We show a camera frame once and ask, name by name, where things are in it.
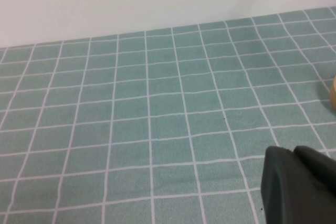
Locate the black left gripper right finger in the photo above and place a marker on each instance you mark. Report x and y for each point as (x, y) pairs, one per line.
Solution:
(324, 176)

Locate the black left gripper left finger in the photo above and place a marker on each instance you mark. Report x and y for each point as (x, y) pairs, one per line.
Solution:
(286, 195)

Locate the wooden peg headphone stand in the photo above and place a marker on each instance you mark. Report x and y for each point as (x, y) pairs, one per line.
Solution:
(334, 95)

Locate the green white-grid tablecloth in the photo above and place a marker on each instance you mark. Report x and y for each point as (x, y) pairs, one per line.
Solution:
(131, 116)

